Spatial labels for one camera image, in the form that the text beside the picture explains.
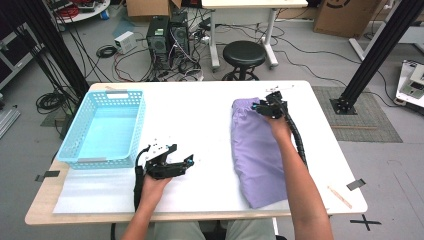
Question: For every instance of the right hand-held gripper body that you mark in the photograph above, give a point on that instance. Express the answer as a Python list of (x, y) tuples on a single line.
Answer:
[(276, 108)]

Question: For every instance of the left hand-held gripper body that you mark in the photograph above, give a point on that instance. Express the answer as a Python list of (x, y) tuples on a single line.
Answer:
[(163, 170)]

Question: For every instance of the purple shorts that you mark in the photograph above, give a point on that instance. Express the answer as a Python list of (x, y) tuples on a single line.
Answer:
[(256, 156)]

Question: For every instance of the light blue plastic basket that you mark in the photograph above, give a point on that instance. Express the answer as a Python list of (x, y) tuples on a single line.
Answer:
[(106, 133)]

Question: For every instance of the person's right hand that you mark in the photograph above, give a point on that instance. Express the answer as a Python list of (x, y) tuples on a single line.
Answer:
[(280, 128)]

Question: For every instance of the person's left hand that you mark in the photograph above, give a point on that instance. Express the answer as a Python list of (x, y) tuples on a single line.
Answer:
[(155, 190)]

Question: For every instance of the black round stool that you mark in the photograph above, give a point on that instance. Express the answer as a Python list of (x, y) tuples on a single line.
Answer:
[(244, 53)]

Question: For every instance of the person's legs in grey trousers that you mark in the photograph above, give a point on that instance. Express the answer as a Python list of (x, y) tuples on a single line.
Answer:
[(180, 231)]

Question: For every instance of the white foam mat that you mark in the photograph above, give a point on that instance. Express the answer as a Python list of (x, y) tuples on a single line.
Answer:
[(93, 193)]

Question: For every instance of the black chair seat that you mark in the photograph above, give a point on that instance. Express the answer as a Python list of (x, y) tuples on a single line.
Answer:
[(213, 231)]

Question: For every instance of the grey floor mat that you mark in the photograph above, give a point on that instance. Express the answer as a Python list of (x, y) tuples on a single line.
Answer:
[(366, 123)]

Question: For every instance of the white desk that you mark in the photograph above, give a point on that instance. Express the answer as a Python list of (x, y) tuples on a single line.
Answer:
[(253, 4)]

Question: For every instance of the black computer tower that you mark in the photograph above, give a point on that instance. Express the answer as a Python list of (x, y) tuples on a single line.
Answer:
[(157, 46)]

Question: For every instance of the open computer tower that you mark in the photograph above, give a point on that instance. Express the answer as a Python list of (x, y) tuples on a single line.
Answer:
[(180, 36)]

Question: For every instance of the thin wooden stick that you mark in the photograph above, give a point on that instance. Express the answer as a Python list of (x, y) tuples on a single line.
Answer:
[(340, 197)]

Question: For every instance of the black tape strip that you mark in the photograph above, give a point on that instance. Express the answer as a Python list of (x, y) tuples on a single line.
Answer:
[(356, 184), (50, 174)]

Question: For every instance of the large printed cardboard box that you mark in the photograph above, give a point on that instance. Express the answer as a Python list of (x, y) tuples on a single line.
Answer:
[(346, 16)]

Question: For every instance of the small white box device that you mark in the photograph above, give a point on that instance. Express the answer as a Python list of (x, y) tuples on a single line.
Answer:
[(125, 42)]

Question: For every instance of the white machine panel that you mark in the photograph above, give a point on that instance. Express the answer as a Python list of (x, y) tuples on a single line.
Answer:
[(411, 86)]

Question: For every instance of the brown cardboard box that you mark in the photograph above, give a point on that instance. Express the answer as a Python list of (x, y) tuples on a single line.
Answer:
[(150, 7)]

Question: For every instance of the black tape cross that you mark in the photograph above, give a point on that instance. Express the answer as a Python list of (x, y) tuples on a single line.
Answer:
[(365, 222)]

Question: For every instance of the round white table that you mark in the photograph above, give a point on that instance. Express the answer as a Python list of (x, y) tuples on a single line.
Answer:
[(86, 15)]

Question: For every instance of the grey metal rack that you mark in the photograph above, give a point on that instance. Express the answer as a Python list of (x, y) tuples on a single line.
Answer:
[(16, 60)]

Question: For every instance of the black metal frame post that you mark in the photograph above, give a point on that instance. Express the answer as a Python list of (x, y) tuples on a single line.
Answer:
[(63, 60), (376, 53)]

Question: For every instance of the grey metal rail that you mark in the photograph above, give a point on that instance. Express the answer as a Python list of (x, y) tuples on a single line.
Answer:
[(8, 121)]

